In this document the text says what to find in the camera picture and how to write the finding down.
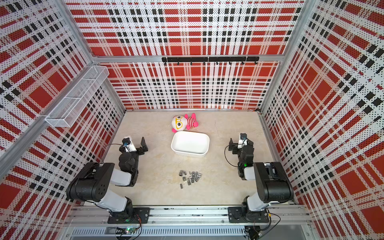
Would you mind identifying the large chrome socket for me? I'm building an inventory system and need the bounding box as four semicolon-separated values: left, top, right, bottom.
179;170;187;177

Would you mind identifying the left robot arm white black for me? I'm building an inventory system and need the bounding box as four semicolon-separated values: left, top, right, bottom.
66;136;150;225

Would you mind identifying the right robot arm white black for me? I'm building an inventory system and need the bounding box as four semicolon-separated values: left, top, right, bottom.
228;133;294;224

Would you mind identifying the white plastic storage box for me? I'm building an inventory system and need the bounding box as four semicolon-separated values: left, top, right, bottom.
171;131;210;158

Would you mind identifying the pink striped plush doll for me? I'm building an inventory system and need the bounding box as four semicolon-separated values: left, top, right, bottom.
171;113;199;133

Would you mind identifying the green circuit board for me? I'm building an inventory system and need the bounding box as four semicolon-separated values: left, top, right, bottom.
115;227;136;236

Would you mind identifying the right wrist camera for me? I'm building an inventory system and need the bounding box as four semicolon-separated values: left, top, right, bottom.
238;137;248;149

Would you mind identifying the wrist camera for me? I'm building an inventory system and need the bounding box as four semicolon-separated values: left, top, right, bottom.
124;142;137;153
238;137;248;149

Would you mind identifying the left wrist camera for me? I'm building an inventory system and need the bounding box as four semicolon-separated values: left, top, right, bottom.
124;142;137;153

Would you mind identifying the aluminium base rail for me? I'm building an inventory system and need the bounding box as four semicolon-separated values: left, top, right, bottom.
59;205;317;240

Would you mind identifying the black hook rail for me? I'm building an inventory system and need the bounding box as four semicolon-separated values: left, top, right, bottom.
162;56;260;64

